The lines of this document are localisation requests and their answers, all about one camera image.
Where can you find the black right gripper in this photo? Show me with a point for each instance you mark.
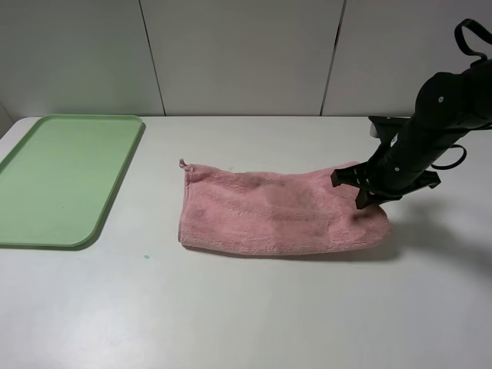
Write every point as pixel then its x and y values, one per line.
pixel 448 106

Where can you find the green plastic tray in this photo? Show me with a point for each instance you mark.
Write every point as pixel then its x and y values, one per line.
pixel 59 182

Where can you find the pink fluffy towel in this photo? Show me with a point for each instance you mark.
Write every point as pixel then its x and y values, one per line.
pixel 268 214

